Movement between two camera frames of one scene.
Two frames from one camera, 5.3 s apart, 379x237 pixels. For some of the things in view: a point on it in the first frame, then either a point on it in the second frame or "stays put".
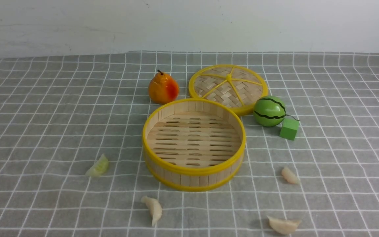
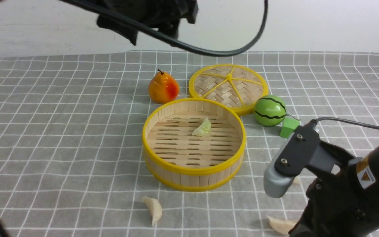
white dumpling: [282, 227] stays put
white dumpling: [154, 207] stays put
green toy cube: [289, 128] stays put
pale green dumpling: [100, 168] -> [203, 129]
